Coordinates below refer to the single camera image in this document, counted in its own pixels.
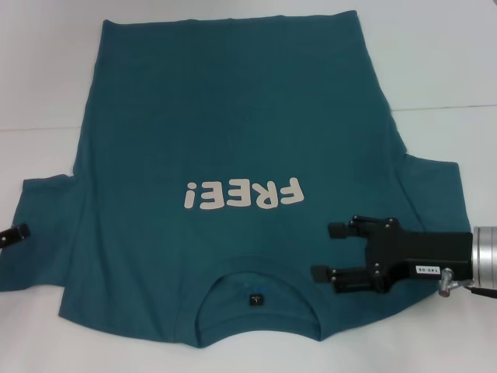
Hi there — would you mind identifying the right arm cable with plug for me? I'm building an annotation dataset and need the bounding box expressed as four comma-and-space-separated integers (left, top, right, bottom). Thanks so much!
437, 267, 497, 299

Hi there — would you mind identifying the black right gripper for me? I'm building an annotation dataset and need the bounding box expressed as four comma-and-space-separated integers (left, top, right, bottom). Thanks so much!
310, 214, 475, 295

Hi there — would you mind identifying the teal T-shirt with FREE print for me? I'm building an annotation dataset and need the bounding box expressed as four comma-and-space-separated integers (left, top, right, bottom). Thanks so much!
7, 9, 477, 345

